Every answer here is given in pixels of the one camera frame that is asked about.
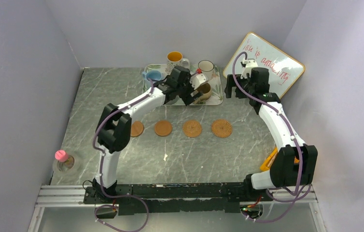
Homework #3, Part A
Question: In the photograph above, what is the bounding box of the pink-capped bottle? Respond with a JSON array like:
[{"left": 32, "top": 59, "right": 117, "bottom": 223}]
[{"left": 55, "top": 150, "right": 75, "bottom": 171}]

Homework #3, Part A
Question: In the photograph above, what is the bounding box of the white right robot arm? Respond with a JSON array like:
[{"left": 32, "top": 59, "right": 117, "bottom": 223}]
[{"left": 224, "top": 67, "right": 318, "bottom": 201}]

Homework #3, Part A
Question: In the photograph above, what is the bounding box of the yellow-inside patterned mug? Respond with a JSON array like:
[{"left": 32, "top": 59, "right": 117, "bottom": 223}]
[{"left": 166, "top": 51, "right": 191, "bottom": 74}]

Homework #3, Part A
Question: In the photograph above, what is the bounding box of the yellow-framed whiteboard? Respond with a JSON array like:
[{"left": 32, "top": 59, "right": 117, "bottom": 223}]
[{"left": 223, "top": 32, "right": 305, "bottom": 98}]

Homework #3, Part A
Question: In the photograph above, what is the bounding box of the leaf-patterned white tray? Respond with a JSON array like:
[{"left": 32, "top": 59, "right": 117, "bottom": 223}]
[{"left": 142, "top": 64, "right": 224, "bottom": 106}]

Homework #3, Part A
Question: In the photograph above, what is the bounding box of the light blue mug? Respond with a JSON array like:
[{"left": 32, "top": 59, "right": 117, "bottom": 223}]
[{"left": 142, "top": 70, "right": 163, "bottom": 84}]

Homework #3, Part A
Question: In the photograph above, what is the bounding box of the white mug black rim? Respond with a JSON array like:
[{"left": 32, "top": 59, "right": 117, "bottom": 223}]
[{"left": 197, "top": 60, "right": 215, "bottom": 81}]

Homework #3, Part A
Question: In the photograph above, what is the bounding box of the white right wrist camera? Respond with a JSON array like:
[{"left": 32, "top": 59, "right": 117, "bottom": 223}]
[{"left": 240, "top": 58, "right": 258, "bottom": 68}]

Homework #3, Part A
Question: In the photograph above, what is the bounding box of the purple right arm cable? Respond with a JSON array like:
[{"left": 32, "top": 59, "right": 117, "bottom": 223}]
[{"left": 231, "top": 51, "right": 312, "bottom": 223}]

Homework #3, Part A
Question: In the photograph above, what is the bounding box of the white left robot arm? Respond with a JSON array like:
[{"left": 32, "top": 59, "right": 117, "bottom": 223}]
[{"left": 92, "top": 66, "right": 208, "bottom": 203}]

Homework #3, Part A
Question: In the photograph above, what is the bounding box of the yellow plastic bin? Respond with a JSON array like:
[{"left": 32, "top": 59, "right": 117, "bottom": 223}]
[{"left": 260, "top": 146, "right": 300, "bottom": 171}]

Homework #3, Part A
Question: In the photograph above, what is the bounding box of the beige ceramic mug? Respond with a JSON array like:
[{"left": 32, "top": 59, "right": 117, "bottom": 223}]
[{"left": 194, "top": 83, "right": 212, "bottom": 104}]

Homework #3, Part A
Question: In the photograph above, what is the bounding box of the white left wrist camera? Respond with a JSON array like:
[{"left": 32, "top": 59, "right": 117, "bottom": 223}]
[{"left": 189, "top": 69, "right": 209, "bottom": 90}]

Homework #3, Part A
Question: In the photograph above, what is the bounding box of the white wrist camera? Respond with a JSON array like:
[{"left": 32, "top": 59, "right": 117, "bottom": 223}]
[
  {"left": 189, "top": 69, "right": 209, "bottom": 90},
  {"left": 240, "top": 58, "right": 258, "bottom": 68}
]

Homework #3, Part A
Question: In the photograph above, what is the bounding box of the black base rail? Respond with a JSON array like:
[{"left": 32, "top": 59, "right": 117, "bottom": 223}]
[{"left": 83, "top": 182, "right": 271, "bottom": 216}]

